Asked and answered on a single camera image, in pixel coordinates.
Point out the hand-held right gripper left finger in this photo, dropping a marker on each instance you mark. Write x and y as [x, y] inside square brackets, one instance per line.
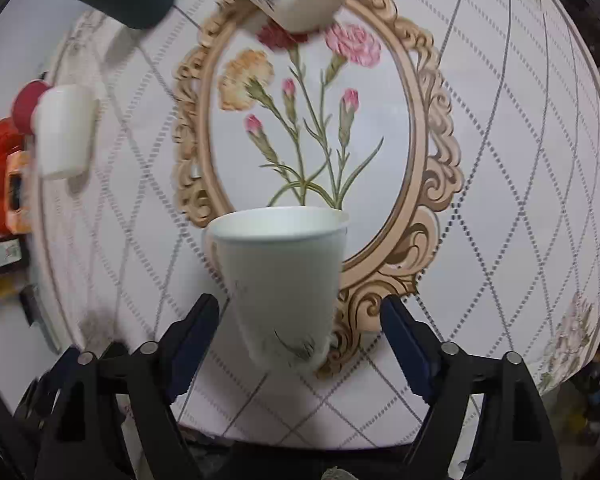
[192, 347]

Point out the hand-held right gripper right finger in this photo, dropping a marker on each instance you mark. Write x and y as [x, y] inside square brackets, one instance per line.
[405, 345]

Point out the floral printed tablecloth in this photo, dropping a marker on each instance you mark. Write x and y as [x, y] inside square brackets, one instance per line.
[480, 210]

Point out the orange box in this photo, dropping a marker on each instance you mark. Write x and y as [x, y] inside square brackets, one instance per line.
[17, 195]

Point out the red round object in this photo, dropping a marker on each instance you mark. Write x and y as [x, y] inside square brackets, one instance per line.
[26, 105]

